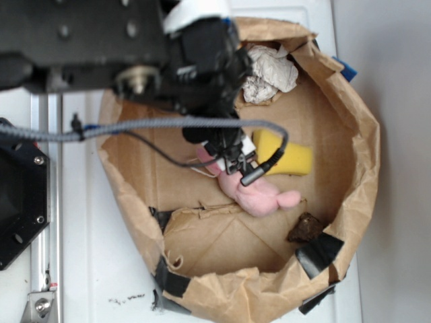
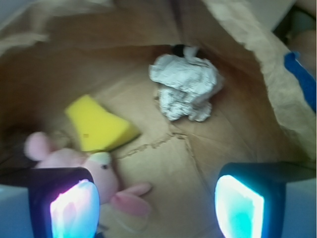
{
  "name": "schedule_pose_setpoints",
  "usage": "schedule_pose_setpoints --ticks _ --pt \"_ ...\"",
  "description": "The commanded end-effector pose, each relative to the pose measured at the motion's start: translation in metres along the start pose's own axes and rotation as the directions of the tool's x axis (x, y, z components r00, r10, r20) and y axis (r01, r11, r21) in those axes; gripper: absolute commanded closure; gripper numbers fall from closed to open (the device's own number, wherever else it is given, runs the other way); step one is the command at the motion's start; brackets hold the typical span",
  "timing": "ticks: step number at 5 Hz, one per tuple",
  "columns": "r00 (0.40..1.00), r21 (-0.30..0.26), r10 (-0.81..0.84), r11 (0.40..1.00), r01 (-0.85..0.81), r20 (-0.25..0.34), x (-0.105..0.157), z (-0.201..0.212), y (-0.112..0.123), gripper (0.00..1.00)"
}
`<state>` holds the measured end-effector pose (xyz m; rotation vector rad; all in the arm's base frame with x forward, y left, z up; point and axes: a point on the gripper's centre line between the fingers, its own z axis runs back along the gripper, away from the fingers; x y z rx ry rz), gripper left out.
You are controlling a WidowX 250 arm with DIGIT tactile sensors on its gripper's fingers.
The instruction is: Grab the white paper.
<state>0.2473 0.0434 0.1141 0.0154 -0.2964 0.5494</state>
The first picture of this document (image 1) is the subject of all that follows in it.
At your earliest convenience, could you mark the yellow sponge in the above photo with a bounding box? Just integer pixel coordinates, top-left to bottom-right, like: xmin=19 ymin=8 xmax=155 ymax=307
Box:
xmin=252 ymin=129 xmax=313 ymax=176

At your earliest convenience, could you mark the pink plush bunny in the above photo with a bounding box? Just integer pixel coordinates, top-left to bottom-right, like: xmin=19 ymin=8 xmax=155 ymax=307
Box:
xmin=205 ymin=162 xmax=302 ymax=217

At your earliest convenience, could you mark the white paper ball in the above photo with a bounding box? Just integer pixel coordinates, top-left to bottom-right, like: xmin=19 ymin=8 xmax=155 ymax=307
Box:
xmin=242 ymin=44 xmax=299 ymax=104

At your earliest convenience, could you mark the aluminium rail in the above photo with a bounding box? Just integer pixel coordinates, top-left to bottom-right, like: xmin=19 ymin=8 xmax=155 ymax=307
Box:
xmin=22 ymin=94 xmax=63 ymax=322

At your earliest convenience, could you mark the brown paper bag bin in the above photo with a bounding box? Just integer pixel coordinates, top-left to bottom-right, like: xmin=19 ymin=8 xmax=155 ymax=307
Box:
xmin=97 ymin=17 xmax=380 ymax=322

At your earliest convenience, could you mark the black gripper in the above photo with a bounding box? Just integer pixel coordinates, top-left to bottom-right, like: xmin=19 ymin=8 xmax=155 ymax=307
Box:
xmin=161 ymin=1 xmax=254 ymax=176

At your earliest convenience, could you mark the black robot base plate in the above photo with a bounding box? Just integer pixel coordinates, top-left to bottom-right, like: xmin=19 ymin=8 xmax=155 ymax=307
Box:
xmin=1 ymin=134 xmax=49 ymax=271

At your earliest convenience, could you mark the dark brown lump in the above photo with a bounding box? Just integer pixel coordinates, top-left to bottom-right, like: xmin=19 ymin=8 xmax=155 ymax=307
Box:
xmin=286 ymin=212 xmax=324 ymax=243

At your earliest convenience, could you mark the blue tape piece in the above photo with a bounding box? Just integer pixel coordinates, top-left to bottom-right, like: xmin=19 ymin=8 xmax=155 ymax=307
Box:
xmin=332 ymin=56 xmax=358 ymax=82

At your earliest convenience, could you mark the metal corner bracket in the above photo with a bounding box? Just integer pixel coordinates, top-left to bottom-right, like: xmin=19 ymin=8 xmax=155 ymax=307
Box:
xmin=20 ymin=291 xmax=58 ymax=323

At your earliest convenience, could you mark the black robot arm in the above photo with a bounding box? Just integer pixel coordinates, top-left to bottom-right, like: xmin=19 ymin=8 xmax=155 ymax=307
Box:
xmin=1 ymin=1 xmax=251 ymax=119

